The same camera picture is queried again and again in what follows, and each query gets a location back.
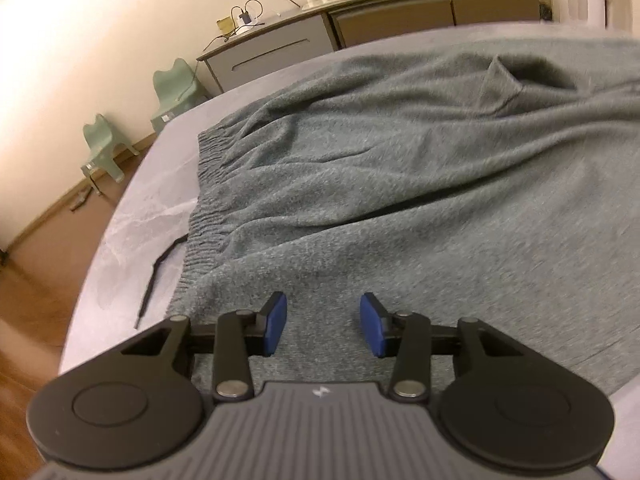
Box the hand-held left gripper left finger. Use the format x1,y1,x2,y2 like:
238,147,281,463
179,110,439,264
120,291,289,404

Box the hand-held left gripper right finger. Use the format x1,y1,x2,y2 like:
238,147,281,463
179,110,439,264
358,291,526,404

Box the grey pants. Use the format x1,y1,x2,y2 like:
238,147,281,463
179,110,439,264
132,36,640,397

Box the green plastic child chair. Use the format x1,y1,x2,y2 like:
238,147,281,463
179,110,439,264
150,57,211,134
79,112,141,184

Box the grey sideboard cabinet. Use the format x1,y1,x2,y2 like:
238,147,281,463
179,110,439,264
196,0,542,96

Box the white power strip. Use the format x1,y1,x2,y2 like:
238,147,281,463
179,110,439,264
227,10,267,36

